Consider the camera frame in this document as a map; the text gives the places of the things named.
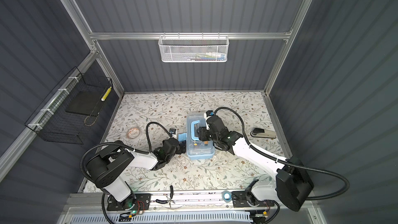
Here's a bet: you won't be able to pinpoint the light blue plastic tool box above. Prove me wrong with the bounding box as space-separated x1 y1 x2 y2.
177 133 215 160

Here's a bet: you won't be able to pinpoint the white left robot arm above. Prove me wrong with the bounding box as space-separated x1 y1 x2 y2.
79 121 187 211

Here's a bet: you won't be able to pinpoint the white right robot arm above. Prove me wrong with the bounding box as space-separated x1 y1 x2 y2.
190 110 350 212

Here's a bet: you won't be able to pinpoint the beige black stapler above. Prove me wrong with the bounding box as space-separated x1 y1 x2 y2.
250 128 277 139

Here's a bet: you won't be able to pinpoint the brown tape roll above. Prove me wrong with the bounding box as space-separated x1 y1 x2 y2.
126 127 141 139

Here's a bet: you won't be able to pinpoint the blue tape roll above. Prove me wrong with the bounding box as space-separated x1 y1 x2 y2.
221 190 232 203

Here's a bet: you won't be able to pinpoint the yellow marker in basket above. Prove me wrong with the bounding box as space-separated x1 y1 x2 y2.
101 86 112 102

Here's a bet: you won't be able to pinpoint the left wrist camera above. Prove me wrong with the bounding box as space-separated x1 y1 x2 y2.
169 128 178 139

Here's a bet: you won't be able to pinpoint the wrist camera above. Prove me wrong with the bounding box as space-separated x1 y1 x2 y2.
204 110 215 120
169 128 178 139

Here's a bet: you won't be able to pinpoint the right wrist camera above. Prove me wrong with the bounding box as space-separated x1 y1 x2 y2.
204 110 215 120

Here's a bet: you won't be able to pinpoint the black handled pliers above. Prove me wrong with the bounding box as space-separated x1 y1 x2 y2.
155 185 174 208

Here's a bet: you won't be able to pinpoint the white wire wall basket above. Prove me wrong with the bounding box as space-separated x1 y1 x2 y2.
158 35 230 63

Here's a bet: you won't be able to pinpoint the black wire wall basket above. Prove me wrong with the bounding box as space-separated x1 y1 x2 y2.
25 69 113 145

